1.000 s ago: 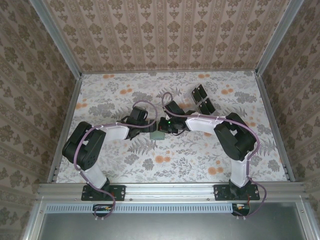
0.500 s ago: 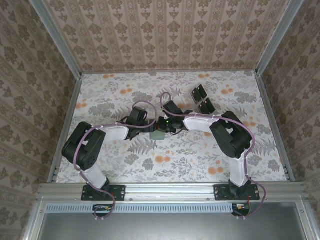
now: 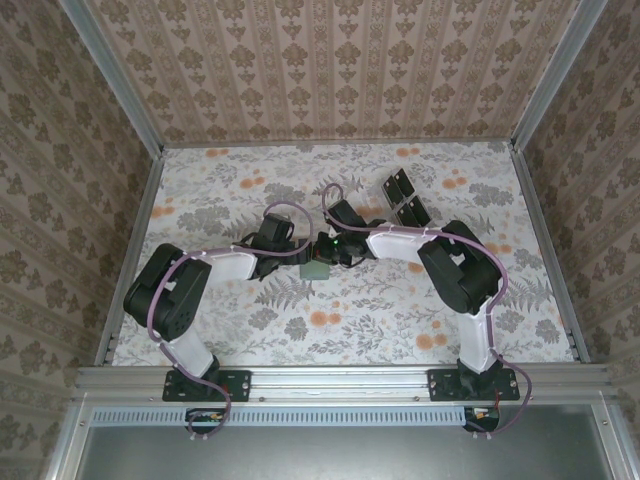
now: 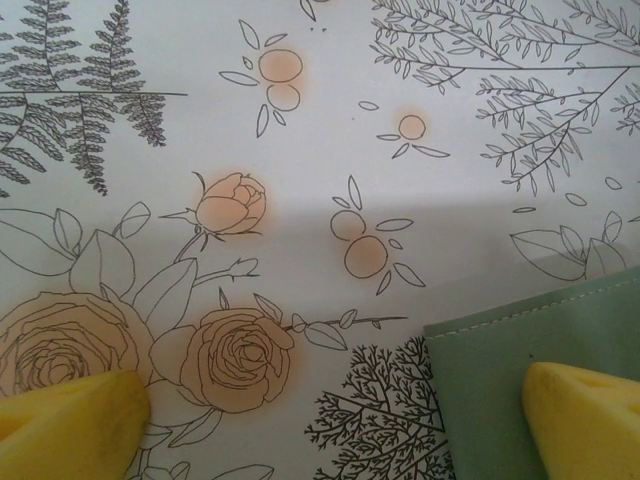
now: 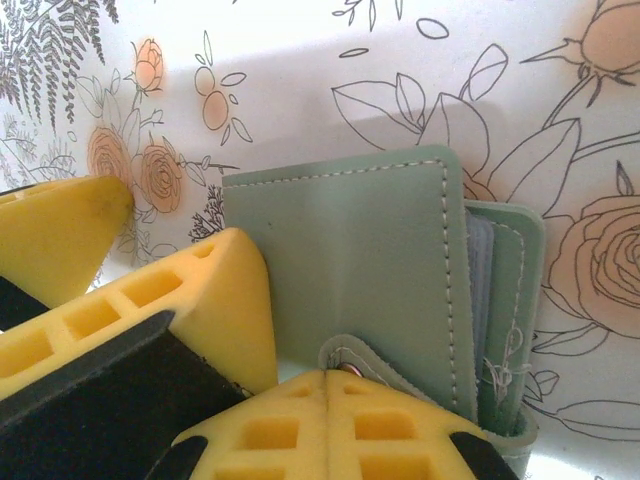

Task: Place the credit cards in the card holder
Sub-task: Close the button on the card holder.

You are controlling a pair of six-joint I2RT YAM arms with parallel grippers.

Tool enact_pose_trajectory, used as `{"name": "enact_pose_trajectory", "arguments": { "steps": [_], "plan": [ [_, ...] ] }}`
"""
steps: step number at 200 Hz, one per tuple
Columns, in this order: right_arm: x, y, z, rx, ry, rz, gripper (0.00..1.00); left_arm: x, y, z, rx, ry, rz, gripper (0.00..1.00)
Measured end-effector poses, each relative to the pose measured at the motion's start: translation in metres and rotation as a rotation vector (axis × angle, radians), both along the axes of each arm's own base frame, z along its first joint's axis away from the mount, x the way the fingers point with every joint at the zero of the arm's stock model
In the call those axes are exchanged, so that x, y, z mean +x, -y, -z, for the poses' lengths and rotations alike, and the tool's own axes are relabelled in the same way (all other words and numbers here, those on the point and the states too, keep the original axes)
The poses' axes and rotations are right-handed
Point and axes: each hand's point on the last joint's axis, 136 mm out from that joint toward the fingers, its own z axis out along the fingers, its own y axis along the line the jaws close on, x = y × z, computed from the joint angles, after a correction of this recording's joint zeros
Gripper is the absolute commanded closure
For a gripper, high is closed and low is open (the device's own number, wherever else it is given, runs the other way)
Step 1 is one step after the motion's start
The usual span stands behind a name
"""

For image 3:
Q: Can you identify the mint green card holder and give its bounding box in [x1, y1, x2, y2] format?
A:
[298, 260, 331, 281]

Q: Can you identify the clear acrylic card rack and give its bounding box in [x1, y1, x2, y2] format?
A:
[362, 167, 432, 230]

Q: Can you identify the black controller board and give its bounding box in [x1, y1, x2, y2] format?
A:
[462, 405, 502, 432]
[183, 407, 227, 435]

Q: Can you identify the grey metal panel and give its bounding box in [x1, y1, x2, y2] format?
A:
[47, 402, 640, 480]

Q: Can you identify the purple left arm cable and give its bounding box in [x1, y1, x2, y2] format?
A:
[147, 199, 314, 444]

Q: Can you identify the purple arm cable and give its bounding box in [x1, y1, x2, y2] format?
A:
[147, 199, 314, 444]
[319, 183, 535, 444]

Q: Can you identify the aluminium mounting rail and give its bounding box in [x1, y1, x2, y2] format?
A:
[74, 364, 614, 401]

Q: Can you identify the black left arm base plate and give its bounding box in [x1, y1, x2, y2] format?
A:
[162, 368, 251, 404]

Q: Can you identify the aluminium table side rail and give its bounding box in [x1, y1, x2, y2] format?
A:
[509, 144, 592, 365]
[93, 147, 166, 369]

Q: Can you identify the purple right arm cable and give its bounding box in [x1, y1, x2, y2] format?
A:
[319, 183, 535, 444]

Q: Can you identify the slotted grey cable duct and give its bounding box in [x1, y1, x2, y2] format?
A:
[92, 405, 469, 426]

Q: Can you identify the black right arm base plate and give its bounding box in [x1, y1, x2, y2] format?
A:
[428, 368, 519, 403]

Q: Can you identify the aluminium frame post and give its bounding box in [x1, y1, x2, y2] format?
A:
[510, 0, 611, 151]
[62, 0, 166, 156]

